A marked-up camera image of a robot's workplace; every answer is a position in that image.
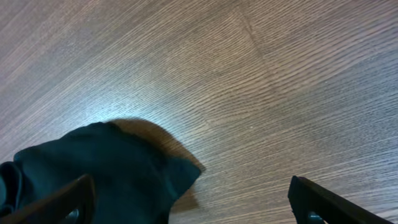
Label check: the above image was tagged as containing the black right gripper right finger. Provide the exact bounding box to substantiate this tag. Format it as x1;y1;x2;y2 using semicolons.
288;176;392;224

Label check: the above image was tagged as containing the black garment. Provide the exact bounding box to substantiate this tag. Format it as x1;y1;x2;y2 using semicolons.
1;123;201;223

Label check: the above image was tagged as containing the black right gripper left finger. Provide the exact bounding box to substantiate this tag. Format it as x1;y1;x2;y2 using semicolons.
1;174;95;224

